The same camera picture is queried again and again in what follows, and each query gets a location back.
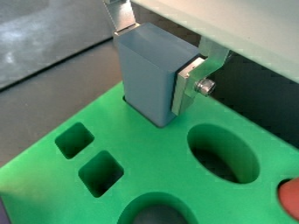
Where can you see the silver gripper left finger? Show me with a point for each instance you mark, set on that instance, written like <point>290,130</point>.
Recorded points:
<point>121,15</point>

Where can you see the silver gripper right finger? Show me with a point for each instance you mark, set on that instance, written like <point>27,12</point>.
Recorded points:
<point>193,76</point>

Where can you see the blue rectangular block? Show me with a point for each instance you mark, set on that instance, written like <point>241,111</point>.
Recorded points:
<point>151,56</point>

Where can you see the green shape sorter board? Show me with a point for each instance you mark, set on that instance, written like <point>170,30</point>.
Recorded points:
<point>107,164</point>

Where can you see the red rounded block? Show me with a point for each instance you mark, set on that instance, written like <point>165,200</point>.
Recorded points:
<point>289,197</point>

